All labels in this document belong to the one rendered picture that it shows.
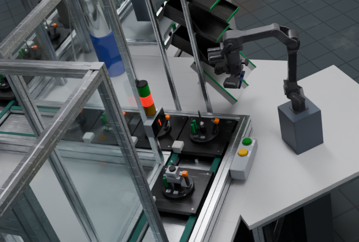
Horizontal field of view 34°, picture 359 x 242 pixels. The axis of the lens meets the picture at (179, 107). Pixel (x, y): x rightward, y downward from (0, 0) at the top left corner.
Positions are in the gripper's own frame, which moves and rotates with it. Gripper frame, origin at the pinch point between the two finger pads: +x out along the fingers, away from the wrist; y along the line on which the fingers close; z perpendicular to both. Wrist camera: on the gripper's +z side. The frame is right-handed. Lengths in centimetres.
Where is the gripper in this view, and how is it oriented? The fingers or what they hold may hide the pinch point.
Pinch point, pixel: (237, 82)
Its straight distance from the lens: 250.4
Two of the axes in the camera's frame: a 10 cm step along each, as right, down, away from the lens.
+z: -9.1, -0.6, 4.0
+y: -3.4, 6.5, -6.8
